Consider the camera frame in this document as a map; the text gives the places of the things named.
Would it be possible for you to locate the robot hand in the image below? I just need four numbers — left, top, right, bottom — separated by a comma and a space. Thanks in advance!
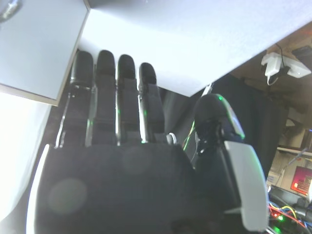
25, 50, 269, 234

